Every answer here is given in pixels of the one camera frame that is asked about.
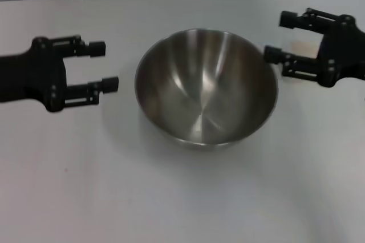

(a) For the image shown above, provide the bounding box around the stainless steel mixing bowl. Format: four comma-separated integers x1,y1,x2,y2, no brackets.
133,28,279,152

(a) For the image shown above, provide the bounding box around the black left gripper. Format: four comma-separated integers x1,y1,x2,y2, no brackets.
0,34,120,112

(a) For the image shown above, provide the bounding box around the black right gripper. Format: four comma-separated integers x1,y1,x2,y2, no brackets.
263,8,365,88

